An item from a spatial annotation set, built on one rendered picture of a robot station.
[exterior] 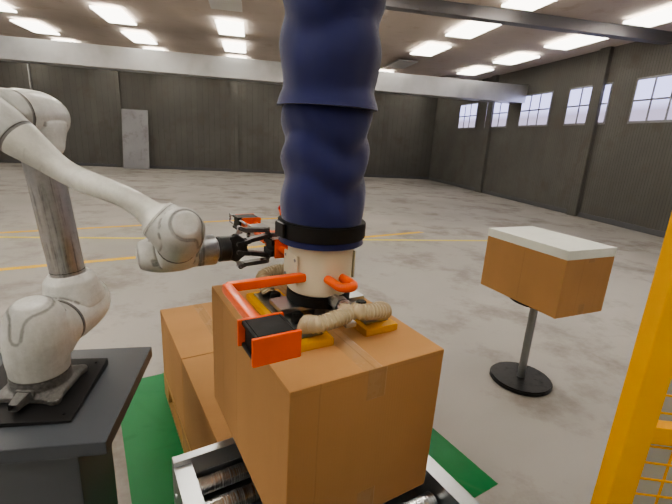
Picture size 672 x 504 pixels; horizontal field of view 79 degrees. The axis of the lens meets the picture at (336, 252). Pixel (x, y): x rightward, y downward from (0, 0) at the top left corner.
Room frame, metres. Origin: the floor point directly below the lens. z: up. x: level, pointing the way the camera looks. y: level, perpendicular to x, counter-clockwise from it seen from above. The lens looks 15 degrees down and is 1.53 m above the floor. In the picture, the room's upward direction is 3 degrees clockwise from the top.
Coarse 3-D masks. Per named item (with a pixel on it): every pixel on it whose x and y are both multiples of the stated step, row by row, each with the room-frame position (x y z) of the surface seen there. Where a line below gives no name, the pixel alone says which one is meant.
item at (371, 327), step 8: (360, 320) 0.95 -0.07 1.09; (368, 320) 0.95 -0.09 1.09; (376, 320) 0.95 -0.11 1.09; (384, 320) 0.96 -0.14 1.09; (392, 320) 0.97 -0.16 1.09; (360, 328) 0.92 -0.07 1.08; (368, 328) 0.91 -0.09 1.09; (376, 328) 0.92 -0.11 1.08; (384, 328) 0.93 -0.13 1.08; (392, 328) 0.94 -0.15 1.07
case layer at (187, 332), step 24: (168, 312) 2.09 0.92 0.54; (192, 312) 2.11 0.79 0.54; (168, 336) 1.90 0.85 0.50; (192, 336) 1.83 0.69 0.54; (168, 360) 1.94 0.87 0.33; (192, 360) 1.61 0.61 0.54; (192, 384) 1.43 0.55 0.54; (192, 408) 1.44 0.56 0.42; (216, 408) 1.29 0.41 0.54; (192, 432) 1.46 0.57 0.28; (216, 432) 1.16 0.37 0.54
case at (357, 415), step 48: (336, 336) 0.90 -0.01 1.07; (384, 336) 0.91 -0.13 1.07; (240, 384) 0.93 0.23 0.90; (288, 384) 0.69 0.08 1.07; (336, 384) 0.72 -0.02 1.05; (384, 384) 0.78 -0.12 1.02; (432, 384) 0.86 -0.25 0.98; (240, 432) 0.93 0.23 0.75; (288, 432) 0.67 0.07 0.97; (336, 432) 0.72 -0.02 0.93; (384, 432) 0.79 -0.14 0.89; (288, 480) 0.67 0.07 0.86; (336, 480) 0.73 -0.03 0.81; (384, 480) 0.80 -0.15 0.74
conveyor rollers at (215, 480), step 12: (228, 468) 1.01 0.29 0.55; (240, 468) 1.01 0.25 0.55; (204, 480) 0.96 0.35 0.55; (216, 480) 0.97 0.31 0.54; (228, 480) 0.98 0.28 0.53; (240, 480) 1.00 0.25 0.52; (204, 492) 0.94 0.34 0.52; (228, 492) 0.92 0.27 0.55; (240, 492) 0.92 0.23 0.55; (252, 492) 0.93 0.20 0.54
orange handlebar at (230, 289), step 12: (276, 276) 0.91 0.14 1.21; (288, 276) 0.92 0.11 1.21; (300, 276) 0.93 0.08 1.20; (228, 288) 0.82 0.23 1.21; (240, 288) 0.86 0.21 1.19; (252, 288) 0.87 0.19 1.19; (336, 288) 0.89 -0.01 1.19; (348, 288) 0.88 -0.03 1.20; (240, 300) 0.76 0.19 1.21; (240, 312) 0.73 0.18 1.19; (252, 312) 0.70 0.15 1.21
